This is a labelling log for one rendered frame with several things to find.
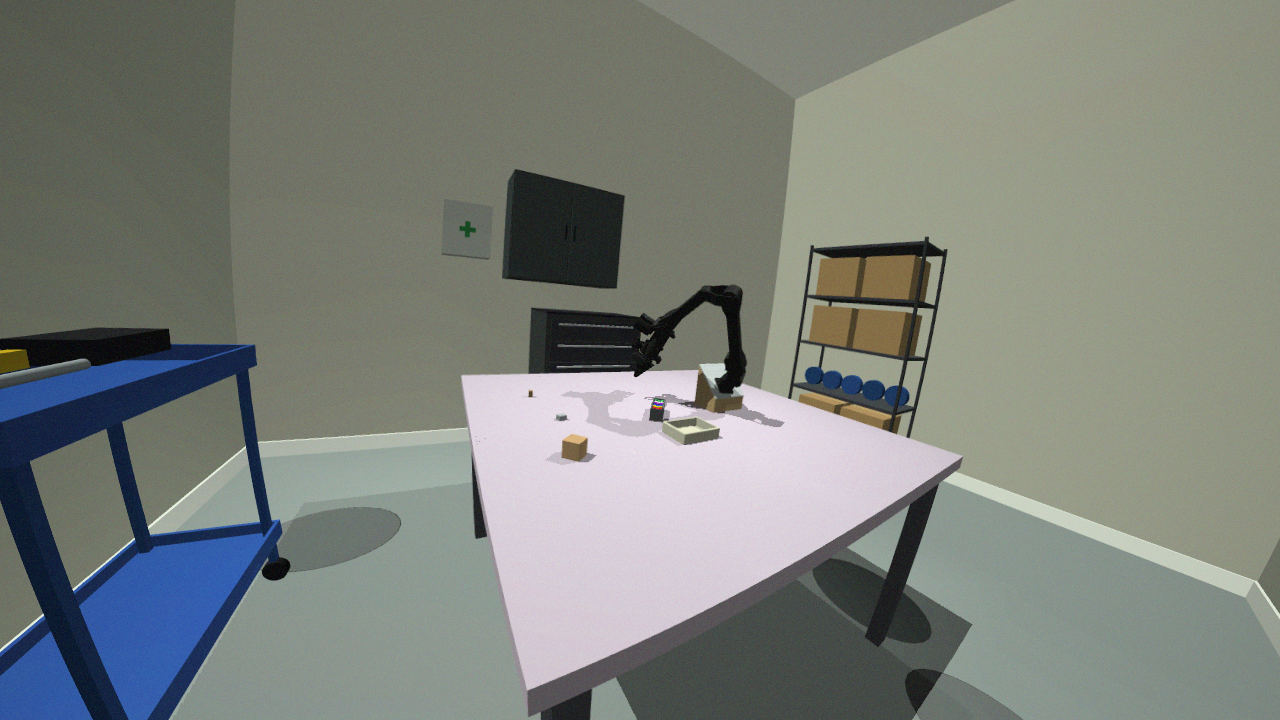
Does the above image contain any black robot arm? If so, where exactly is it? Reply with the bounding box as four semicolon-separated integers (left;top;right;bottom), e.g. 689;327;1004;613
634;284;748;395

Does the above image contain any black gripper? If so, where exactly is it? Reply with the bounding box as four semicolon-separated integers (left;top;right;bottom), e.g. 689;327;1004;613
631;338;663;377

